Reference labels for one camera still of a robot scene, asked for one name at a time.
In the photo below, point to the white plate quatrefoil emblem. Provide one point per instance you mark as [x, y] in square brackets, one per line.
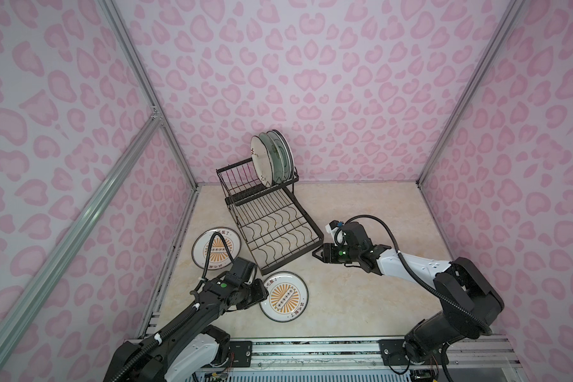
[282, 153]

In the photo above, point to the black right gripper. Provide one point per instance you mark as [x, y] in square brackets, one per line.
[327, 253]

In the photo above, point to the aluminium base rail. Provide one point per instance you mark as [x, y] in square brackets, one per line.
[361, 359]

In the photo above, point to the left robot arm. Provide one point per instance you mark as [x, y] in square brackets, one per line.
[191, 341]

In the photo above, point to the black wire dish rack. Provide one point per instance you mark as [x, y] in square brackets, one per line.
[273, 223]

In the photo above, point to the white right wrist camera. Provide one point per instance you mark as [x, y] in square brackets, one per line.
[333, 227]

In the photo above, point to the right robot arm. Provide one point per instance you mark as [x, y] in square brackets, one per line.
[469, 304]

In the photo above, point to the cream floral rim plate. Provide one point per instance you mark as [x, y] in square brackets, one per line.
[261, 161]

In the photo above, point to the orange sunburst plate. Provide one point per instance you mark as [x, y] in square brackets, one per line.
[288, 297]
[220, 240]

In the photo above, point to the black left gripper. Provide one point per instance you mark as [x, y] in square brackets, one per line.
[256, 292]

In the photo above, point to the light blue flower plate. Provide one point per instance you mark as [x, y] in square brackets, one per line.
[277, 164]

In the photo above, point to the dark green rim plate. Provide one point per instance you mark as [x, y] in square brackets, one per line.
[288, 153]

